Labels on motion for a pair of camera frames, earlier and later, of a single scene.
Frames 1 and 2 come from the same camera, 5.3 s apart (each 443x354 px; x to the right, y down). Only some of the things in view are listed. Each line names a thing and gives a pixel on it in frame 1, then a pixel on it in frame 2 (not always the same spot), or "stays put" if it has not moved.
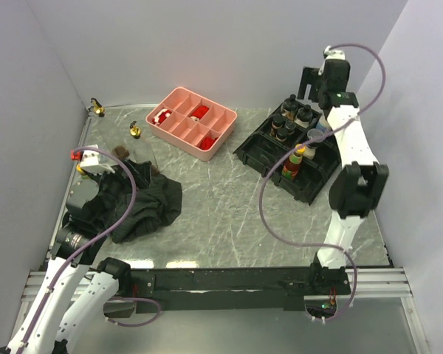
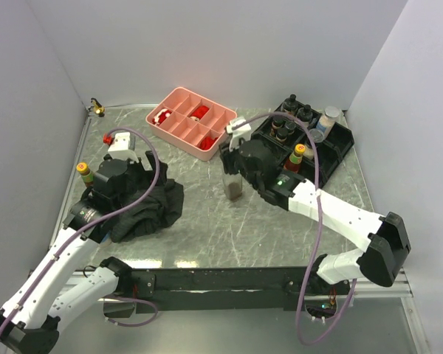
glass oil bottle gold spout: x=134 y=130 → x=233 y=184
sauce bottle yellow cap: x=293 y=162 stays put
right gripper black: x=309 y=76 → x=227 y=156
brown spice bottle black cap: x=290 y=105 stays put
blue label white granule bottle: x=323 y=125 stays put
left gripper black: x=142 y=172 → x=145 y=175
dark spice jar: x=290 y=126 stays put
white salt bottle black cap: x=305 y=113 stays put
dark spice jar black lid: x=282 y=134 stays put
